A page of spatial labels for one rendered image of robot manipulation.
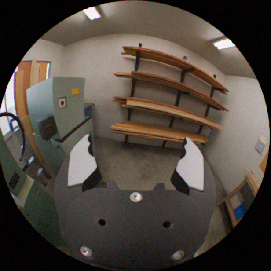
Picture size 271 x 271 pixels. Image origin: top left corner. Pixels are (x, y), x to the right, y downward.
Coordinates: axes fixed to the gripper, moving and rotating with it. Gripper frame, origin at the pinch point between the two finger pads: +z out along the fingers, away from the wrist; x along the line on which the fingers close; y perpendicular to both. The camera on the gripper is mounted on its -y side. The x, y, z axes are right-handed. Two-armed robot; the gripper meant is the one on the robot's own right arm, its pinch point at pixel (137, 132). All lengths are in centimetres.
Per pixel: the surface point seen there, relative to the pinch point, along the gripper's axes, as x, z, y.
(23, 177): -80, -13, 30
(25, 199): -68, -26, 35
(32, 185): -70, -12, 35
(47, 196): -73, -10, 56
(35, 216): -68, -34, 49
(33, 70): -197, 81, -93
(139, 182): 6, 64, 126
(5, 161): -77, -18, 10
